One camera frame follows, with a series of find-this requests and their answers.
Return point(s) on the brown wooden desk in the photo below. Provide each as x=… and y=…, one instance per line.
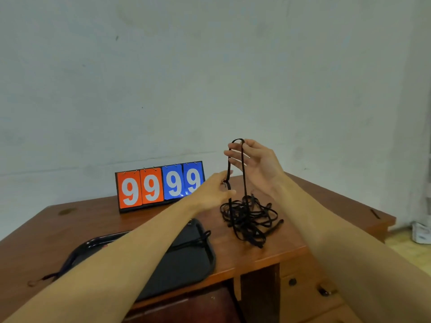
x=101, y=218

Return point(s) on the white container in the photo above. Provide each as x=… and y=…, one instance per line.
x=422, y=233

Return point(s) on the wooden side drawer with keyhole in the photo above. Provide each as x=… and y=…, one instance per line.
x=303, y=302

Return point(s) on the person's left forearm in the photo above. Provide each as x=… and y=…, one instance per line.
x=118, y=265

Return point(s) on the person's right hand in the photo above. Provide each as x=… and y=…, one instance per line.
x=262, y=164

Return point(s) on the person's right forearm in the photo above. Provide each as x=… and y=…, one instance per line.
x=336, y=238

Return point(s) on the pull-out wooden desk shelf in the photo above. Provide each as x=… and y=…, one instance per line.
x=202, y=309

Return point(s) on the person's left hand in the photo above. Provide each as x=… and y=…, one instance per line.
x=215, y=195

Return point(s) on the orange and blue flip scoreboard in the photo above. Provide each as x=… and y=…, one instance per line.
x=158, y=185

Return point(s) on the black plastic tray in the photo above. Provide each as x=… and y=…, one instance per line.
x=188, y=262

